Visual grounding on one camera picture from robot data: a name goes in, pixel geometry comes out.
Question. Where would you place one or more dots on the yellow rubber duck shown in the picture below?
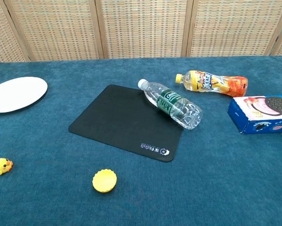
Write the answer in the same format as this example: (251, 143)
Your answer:
(0, 166)

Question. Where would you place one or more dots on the yellow round lid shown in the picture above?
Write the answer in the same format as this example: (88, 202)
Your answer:
(104, 181)

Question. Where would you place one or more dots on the black mouse pad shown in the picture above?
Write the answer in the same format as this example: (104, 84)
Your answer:
(122, 120)

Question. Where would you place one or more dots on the clear water bottle green label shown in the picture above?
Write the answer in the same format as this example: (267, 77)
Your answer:
(171, 103)

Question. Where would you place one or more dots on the blue table cloth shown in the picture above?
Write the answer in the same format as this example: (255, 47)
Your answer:
(140, 188)

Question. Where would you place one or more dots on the orange iced tea bottle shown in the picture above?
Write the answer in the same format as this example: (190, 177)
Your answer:
(213, 84)

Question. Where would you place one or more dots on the woven folding screen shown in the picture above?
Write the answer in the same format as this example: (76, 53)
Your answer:
(140, 28)

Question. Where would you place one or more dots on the blue cookie box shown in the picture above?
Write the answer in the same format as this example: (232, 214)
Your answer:
(260, 113)

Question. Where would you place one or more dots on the white round plate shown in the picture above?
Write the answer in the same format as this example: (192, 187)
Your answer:
(16, 94)

